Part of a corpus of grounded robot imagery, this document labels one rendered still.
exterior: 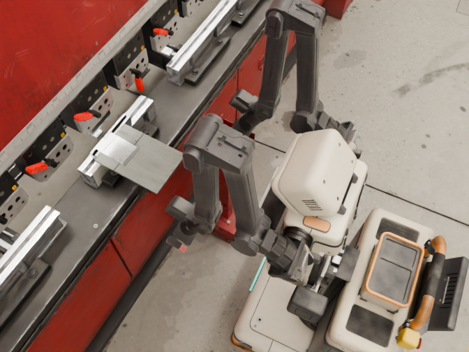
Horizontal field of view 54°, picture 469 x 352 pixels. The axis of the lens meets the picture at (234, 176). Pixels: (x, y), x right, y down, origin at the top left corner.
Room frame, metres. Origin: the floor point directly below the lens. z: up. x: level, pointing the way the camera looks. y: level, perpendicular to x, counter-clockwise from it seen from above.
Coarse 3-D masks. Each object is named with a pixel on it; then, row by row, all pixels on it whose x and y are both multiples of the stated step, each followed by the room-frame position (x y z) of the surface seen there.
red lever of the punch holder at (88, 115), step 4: (84, 112) 0.80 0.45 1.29; (88, 112) 0.81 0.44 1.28; (92, 112) 0.82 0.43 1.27; (96, 112) 0.82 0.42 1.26; (76, 116) 0.77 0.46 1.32; (80, 116) 0.77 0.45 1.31; (84, 116) 0.78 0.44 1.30; (88, 116) 0.79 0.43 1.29; (92, 116) 0.80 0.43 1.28; (96, 116) 0.81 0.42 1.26; (100, 116) 0.82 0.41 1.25; (80, 120) 0.76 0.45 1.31; (84, 120) 0.78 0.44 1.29
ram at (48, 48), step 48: (0, 0) 0.75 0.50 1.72; (48, 0) 0.85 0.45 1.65; (96, 0) 0.98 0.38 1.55; (144, 0) 1.14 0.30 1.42; (0, 48) 0.71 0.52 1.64; (48, 48) 0.80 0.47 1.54; (96, 48) 0.93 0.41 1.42; (0, 96) 0.65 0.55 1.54; (48, 96) 0.75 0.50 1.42; (0, 144) 0.59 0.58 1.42
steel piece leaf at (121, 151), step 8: (112, 144) 0.88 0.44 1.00; (120, 144) 0.88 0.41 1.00; (128, 144) 0.88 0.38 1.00; (104, 152) 0.84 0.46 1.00; (112, 152) 0.85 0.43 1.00; (120, 152) 0.85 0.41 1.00; (128, 152) 0.85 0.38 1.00; (136, 152) 0.85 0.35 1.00; (120, 160) 0.82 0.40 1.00; (128, 160) 0.81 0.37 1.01
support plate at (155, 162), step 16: (128, 128) 0.95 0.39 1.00; (144, 144) 0.89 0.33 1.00; (160, 144) 0.89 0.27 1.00; (96, 160) 0.81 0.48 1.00; (112, 160) 0.81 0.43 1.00; (144, 160) 0.82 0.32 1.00; (160, 160) 0.82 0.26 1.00; (176, 160) 0.83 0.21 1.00; (128, 176) 0.75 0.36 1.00; (144, 176) 0.76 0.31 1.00; (160, 176) 0.76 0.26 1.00
